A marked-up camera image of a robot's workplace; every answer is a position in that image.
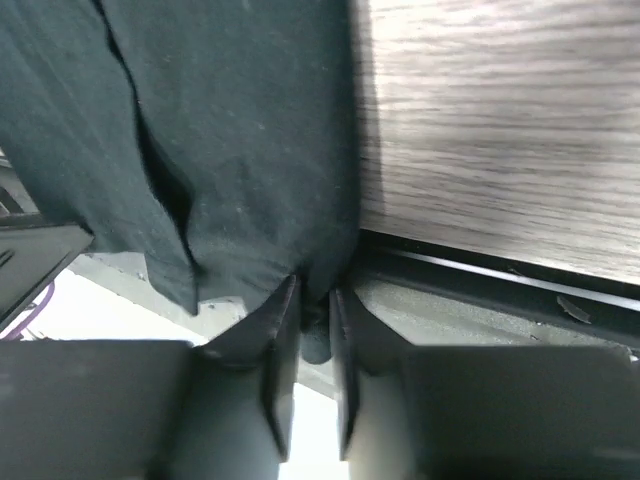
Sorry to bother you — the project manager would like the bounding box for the black t-shirt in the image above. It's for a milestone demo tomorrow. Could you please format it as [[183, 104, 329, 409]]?
[[1, 1, 360, 364]]

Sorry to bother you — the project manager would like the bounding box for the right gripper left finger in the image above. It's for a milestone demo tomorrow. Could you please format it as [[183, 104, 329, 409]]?
[[1, 277, 301, 479]]

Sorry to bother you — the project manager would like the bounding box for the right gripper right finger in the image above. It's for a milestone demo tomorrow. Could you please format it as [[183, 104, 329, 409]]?
[[330, 289, 639, 479]]

